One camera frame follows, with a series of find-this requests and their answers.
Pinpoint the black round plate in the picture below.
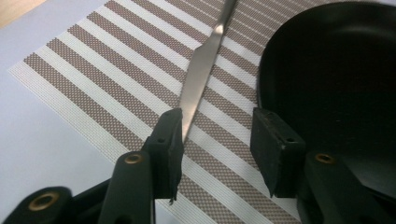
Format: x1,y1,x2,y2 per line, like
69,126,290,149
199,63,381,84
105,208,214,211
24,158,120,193
256,1,396,200

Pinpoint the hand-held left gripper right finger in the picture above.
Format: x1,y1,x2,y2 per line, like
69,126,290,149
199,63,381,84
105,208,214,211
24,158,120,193
249,106,307,199

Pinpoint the brown white striped placemat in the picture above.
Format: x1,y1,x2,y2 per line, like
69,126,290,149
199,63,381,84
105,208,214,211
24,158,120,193
8,0,340,224

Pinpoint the white table cover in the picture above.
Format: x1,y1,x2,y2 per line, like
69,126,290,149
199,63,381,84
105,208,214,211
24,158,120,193
0,0,396,224

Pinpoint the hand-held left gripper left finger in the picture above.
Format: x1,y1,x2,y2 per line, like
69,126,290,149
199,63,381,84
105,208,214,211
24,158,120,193
141,106,185,204

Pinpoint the metal table knife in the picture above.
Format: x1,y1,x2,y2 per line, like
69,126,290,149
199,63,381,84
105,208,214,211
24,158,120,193
178,0,237,144

